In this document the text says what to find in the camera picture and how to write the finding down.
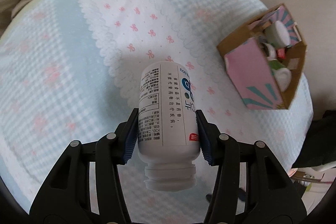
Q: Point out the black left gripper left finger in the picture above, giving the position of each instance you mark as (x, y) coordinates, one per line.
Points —
(84, 186)

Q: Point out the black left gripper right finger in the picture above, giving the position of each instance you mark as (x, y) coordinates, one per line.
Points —
(251, 185)

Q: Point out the green white lidded jar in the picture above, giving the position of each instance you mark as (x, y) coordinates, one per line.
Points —
(281, 74)

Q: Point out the white pill bottle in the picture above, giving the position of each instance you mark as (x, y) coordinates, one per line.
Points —
(168, 139)

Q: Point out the grey L'Oreal jar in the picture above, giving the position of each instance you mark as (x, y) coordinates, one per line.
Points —
(269, 50)

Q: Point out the pale green white jar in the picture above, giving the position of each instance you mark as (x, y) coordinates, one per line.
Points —
(277, 35)

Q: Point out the blue checkered floral blanket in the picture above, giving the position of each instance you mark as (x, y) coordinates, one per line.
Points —
(70, 69)

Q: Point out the pink teal cardboard box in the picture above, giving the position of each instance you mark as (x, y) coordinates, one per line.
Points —
(247, 66)

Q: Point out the red small carton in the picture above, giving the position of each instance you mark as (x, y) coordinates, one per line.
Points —
(281, 53)

